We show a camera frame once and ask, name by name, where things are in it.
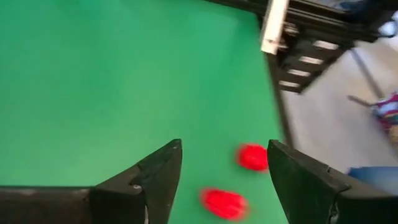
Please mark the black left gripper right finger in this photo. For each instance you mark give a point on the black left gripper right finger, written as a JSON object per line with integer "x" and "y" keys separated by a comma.
{"x": 304, "y": 186}

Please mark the black metal frame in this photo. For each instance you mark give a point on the black metal frame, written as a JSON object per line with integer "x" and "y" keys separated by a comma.
{"x": 311, "y": 37}

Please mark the striped colourful bag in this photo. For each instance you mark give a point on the striped colourful bag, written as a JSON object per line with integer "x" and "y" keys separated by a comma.
{"x": 388, "y": 110}

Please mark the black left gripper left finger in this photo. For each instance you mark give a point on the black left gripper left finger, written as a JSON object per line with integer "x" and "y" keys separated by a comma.
{"x": 149, "y": 193}

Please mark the red glossy pepper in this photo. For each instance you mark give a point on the red glossy pepper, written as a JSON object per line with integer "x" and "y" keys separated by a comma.
{"x": 224, "y": 203}

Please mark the red crinkled produce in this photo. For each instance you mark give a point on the red crinkled produce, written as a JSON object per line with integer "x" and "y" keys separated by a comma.
{"x": 252, "y": 157}

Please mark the grey pole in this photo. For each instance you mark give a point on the grey pole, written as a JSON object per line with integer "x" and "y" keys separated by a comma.
{"x": 368, "y": 77}

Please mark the white bar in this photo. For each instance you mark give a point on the white bar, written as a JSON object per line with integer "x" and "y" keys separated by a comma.
{"x": 275, "y": 25}

